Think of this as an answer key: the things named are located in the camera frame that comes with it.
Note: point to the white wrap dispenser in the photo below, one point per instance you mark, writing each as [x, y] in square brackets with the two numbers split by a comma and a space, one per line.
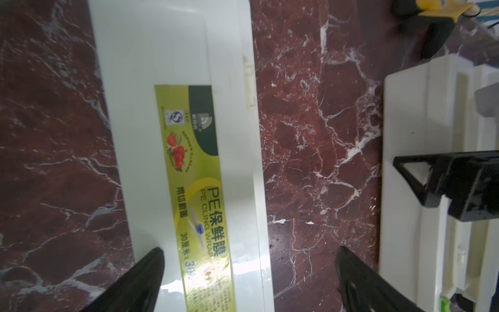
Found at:
[439, 213]
[180, 87]

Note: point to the yellow black work glove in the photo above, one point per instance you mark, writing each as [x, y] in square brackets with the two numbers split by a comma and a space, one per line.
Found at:
[438, 18]

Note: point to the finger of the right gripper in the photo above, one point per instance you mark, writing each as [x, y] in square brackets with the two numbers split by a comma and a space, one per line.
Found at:
[468, 179]

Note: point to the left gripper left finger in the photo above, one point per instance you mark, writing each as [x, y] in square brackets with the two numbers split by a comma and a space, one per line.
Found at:
[137, 290]

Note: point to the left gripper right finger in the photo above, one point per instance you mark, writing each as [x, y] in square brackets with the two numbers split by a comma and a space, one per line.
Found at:
[362, 289]

